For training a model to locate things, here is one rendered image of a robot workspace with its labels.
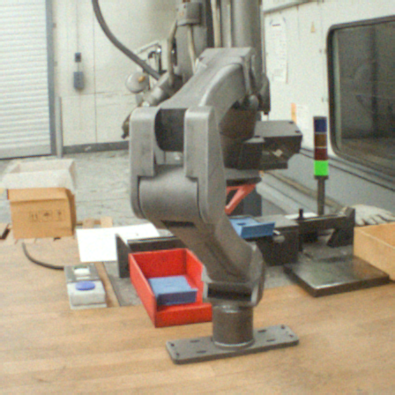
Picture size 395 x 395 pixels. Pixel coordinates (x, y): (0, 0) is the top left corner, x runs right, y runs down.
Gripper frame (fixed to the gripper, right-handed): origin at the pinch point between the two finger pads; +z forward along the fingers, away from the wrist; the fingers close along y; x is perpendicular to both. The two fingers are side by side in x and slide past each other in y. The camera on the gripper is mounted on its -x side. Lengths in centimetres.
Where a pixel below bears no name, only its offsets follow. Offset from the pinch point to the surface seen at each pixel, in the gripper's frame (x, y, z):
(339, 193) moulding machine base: -80, 79, 74
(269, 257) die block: -17.0, 10.9, 26.9
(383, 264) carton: -35.8, -3.8, 17.9
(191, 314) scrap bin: 6.5, -10.3, 14.7
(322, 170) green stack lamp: -38, 33, 23
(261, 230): -12.8, 9.3, 16.8
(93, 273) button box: 20.2, 10.8, 25.2
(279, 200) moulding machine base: -82, 128, 120
